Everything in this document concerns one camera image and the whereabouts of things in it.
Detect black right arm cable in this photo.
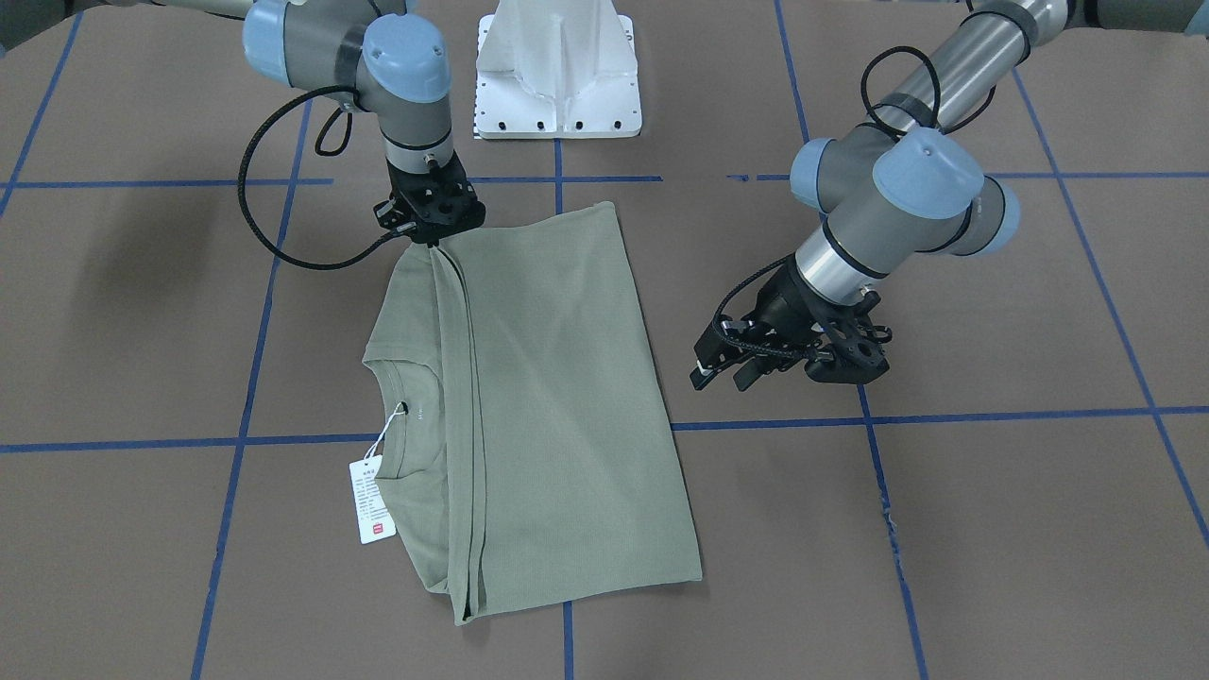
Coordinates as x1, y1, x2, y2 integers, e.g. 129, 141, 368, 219
237, 85, 403, 272

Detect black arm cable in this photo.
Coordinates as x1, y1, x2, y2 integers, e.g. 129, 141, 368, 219
710, 45, 997, 361
237, 85, 403, 272

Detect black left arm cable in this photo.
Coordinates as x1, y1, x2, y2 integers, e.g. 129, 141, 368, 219
710, 45, 997, 361

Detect olive green long-sleeve shirt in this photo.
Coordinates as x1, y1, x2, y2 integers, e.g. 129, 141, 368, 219
363, 201, 702, 626

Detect white metal robot base pedestal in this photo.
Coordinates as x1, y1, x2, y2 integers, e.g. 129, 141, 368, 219
472, 1, 643, 142

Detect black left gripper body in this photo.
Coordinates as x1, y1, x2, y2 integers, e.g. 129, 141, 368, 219
718, 257, 893, 384

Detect white paper price tag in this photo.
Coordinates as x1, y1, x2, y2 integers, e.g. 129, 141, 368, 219
349, 455, 397, 544

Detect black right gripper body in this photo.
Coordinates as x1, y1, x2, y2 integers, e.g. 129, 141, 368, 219
374, 154, 486, 244

